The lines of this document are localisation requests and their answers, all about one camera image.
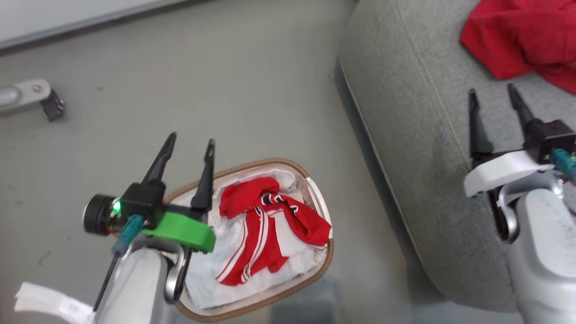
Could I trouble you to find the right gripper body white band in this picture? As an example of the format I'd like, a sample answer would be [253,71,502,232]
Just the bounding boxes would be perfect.
[463,119,576,198]

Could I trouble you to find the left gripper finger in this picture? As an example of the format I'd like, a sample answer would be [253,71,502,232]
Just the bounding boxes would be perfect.
[141,132,177,186]
[190,139,216,212]

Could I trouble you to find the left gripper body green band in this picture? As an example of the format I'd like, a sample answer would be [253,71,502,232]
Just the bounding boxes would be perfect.
[82,182,216,254]

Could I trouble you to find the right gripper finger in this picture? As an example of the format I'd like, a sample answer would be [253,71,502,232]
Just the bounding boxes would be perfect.
[468,88,495,158]
[507,83,540,135]

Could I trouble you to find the white laundry basket brown rim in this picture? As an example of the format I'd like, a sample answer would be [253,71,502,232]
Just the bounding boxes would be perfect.
[164,157,335,323]

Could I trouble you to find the grey fabric sofa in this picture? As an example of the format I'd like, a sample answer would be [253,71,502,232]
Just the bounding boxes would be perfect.
[338,0,576,314]

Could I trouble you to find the white garment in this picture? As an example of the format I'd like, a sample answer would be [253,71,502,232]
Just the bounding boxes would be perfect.
[184,178,330,311]

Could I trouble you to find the red white-striped garment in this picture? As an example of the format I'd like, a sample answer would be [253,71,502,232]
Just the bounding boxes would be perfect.
[215,176,333,287]

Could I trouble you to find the plain red garment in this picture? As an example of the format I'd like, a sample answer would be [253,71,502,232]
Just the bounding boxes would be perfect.
[459,0,576,95]

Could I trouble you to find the grey metal leg black caster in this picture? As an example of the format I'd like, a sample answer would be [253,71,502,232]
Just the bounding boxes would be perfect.
[0,79,65,122]

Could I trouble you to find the left arm black cable teal plug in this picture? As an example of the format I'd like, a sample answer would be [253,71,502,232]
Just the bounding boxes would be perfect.
[92,214,144,313]

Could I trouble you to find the right arm cable teal plug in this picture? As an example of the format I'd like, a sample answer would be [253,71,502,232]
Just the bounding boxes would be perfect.
[549,148,576,181]

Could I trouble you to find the white fabric strap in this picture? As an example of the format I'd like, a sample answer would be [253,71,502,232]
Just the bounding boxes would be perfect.
[13,282,96,324]

